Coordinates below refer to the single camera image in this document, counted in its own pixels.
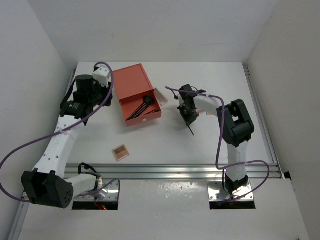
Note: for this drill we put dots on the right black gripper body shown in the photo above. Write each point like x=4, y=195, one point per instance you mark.
x=190, y=115

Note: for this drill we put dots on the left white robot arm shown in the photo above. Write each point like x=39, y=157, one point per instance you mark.
x=45, y=184

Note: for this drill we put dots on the orange drawer organizer box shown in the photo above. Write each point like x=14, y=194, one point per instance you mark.
x=131, y=84

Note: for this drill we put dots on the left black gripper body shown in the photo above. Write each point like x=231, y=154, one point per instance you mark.
x=100, y=95

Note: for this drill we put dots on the pink clear palette behind box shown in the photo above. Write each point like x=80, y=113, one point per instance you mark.
x=162, y=100

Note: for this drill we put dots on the aluminium frame rail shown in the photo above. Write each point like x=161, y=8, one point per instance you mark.
x=163, y=150

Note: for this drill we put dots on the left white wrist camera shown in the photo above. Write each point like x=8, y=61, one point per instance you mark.
x=102, y=75

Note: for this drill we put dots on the large black makeup brush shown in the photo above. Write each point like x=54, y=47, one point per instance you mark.
x=147, y=101

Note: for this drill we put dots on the clear orange eyeshadow palette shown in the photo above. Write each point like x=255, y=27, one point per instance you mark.
x=199, y=112

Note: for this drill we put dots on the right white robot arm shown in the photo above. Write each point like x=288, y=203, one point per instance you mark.
x=237, y=130

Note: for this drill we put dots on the small brown eyeshadow palette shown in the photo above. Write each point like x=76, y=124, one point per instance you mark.
x=120, y=152

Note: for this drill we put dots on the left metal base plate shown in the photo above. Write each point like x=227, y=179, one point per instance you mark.
x=112, y=188

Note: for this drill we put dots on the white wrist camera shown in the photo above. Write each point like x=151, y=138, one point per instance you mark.
x=176, y=97
x=102, y=75

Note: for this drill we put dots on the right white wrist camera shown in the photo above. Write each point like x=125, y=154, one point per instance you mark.
x=176, y=97

